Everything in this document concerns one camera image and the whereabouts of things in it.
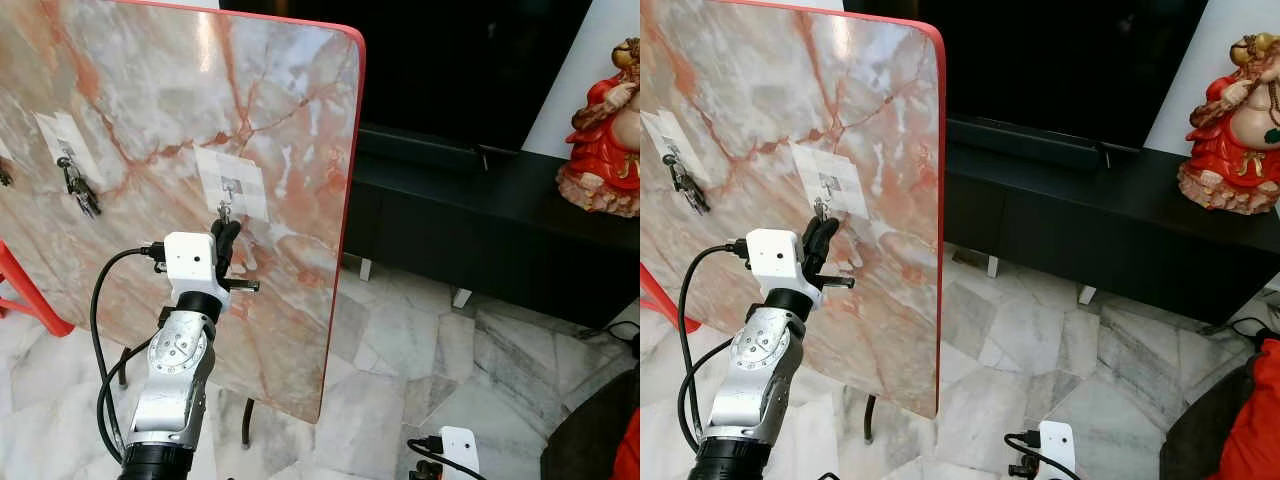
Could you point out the marble pattern table red rim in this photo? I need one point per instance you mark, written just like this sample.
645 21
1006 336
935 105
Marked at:
780 90
200 100

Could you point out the black television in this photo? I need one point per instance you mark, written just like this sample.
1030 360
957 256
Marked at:
1040 60
420 60

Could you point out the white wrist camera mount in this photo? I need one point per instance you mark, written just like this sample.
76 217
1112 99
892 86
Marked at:
460 455
775 256
188 260
1058 450

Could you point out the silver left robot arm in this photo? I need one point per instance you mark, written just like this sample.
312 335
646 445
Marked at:
172 380
755 380

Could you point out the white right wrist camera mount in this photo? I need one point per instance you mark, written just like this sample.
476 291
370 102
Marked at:
1058 450
460 455

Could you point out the black low TV console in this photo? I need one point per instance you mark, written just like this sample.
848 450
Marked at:
480 240
1100 235

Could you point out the red fabric item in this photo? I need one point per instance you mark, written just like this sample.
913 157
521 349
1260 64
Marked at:
630 450
1258 420

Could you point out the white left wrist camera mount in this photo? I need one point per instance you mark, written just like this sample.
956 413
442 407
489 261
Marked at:
775 256
188 260

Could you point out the black soundbar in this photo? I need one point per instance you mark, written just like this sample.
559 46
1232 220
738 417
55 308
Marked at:
1030 143

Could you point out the dark brown rounded object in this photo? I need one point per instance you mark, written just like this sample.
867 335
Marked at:
585 430
1195 430

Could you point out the red gold laughing Buddha statue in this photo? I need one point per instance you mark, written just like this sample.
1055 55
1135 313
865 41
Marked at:
1225 150
605 150

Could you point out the red plastic stool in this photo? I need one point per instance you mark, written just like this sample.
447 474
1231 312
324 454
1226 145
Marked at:
655 300
45 300

